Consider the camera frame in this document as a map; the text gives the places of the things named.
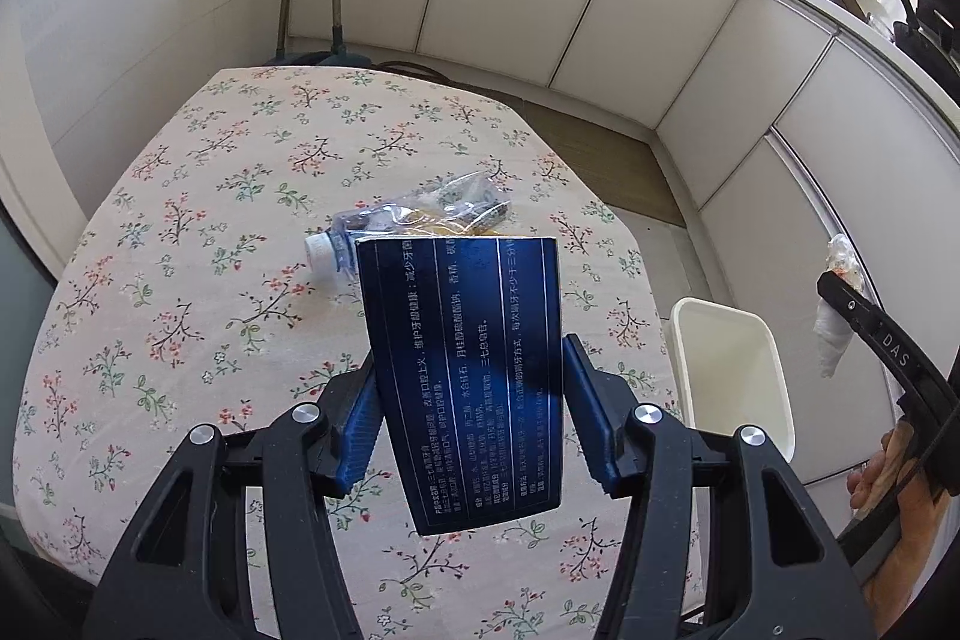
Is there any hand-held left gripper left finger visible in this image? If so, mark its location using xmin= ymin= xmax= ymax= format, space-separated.
xmin=86 ymin=361 xmax=391 ymax=640

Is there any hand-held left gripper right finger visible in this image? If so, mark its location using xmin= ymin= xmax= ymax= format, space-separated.
xmin=562 ymin=332 xmax=878 ymax=640

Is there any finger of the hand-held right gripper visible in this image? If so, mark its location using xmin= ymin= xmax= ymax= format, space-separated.
xmin=816 ymin=269 xmax=960 ymax=420

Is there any white plastic wrapper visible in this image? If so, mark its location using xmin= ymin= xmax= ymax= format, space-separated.
xmin=814 ymin=233 xmax=865 ymax=380

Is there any dark blue carton box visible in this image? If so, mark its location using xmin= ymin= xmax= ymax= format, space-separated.
xmin=355 ymin=235 xmax=565 ymax=534

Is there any white plastic bin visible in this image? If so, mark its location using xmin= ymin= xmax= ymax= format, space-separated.
xmin=664 ymin=297 xmax=796 ymax=483

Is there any person's right forearm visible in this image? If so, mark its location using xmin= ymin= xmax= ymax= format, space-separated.
xmin=862 ymin=486 xmax=960 ymax=640

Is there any person's right hand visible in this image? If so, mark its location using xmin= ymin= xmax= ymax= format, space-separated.
xmin=847 ymin=422 xmax=914 ymax=513

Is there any white lower drawer front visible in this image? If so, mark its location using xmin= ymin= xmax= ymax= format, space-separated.
xmin=694 ymin=134 xmax=908 ymax=487

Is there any white drawer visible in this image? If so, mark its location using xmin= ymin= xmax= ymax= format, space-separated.
xmin=772 ymin=36 xmax=960 ymax=341
xmin=694 ymin=134 xmax=908 ymax=487

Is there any crushed clear plastic bottle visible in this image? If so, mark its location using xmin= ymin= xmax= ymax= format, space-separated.
xmin=304 ymin=169 xmax=517 ymax=292

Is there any white upper drawer front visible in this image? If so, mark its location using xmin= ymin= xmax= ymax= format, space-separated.
xmin=772 ymin=36 xmax=960 ymax=341

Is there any large brown floor mat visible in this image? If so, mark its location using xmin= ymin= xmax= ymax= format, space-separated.
xmin=517 ymin=100 xmax=688 ymax=229

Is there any floral tablecloth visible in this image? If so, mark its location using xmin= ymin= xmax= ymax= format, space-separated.
xmin=15 ymin=64 xmax=710 ymax=640

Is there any black pan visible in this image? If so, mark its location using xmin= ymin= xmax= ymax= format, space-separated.
xmin=883 ymin=0 xmax=960 ymax=70

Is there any teal mop head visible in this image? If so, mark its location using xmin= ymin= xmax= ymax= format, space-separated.
xmin=262 ymin=44 xmax=376 ymax=69

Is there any dark hose loop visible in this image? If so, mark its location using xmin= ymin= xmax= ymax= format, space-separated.
xmin=373 ymin=57 xmax=452 ymax=84

